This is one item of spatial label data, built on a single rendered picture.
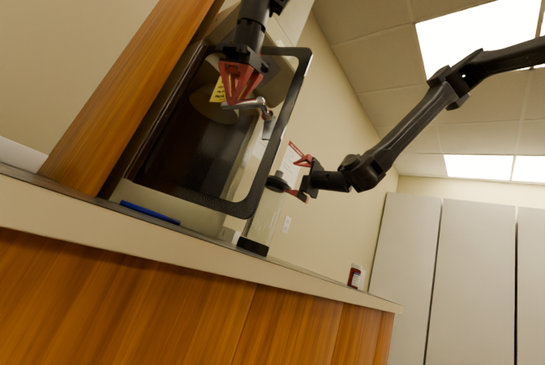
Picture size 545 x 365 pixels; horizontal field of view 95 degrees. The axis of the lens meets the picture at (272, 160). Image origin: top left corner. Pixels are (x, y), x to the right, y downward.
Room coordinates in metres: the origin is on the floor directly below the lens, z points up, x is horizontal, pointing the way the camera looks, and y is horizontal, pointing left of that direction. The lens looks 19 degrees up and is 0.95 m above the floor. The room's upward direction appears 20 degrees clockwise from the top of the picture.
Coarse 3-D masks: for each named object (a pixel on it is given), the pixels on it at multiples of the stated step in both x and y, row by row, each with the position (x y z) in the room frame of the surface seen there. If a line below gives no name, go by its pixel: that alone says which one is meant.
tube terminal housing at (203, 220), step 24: (216, 0) 0.61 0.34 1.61; (240, 0) 0.59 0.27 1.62; (192, 48) 0.58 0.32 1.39; (168, 96) 0.57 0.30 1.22; (144, 120) 0.61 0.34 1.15; (120, 168) 0.59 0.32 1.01; (120, 192) 0.57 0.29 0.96; (144, 192) 0.61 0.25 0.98; (168, 216) 0.66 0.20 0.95; (192, 216) 0.71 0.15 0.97; (216, 216) 0.76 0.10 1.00
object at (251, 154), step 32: (288, 64) 0.45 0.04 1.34; (192, 96) 0.53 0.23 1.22; (256, 96) 0.47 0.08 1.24; (288, 96) 0.44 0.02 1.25; (192, 128) 0.52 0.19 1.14; (224, 128) 0.49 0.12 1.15; (256, 128) 0.46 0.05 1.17; (160, 160) 0.53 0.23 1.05; (192, 160) 0.50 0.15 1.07; (224, 160) 0.47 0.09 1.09; (256, 160) 0.45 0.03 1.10; (192, 192) 0.49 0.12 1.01; (224, 192) 0.46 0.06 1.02; (256, 192) 0.44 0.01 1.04
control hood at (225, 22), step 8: (232, 8) 0.51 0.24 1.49; (216, 16) 0.56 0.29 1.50; (224, 16) 0.52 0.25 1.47; (232, 16) 0.51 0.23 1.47; (216, 24) 0.54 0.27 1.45; (224, 24) 0.53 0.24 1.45; (232, 24) 0.53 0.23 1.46; (208, 32) 0.55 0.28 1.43; (216, 32) 0.54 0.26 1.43; (224, 32) 0.54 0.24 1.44; (208, 40) 0.56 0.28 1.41; (216, 40) 0.56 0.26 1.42; (264, 40) 0.57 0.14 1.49; (272, 40) 0.58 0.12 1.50
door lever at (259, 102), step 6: (222, 102) 0.44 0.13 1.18; (240, 102) 0.42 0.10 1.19; (246, 102) 0.42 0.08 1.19; (252, 102) 0.41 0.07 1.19; (258, 102) 0.41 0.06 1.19; (264, 102) 0.41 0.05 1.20; (222, 108) 0.44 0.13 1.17; (228, 108) 0.44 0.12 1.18; (234, 108) 0.43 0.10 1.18; (240, 108) 0.43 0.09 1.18; (246, 108) 0.43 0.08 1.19; (252, 108) 0.42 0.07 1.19; (264, 108) 0.42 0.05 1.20; (264, 114) 0.44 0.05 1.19; (270, 114) 0.45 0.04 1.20; (264, 120) 0.45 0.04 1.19
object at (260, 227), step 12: (264, 192) 0.77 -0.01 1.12; (276, 192) 0.76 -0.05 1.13; (264, 204) 0.76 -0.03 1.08; (276, 204) 0.77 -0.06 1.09; (252, 216) 0.78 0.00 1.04; (264, 216) 0.76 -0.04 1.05; (276, 216) 0.78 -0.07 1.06; (252, 228) 0.77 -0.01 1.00; (264, 228) 0.76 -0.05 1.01; (252, 240) 0.76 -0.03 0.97; (264, 240) 0.77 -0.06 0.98
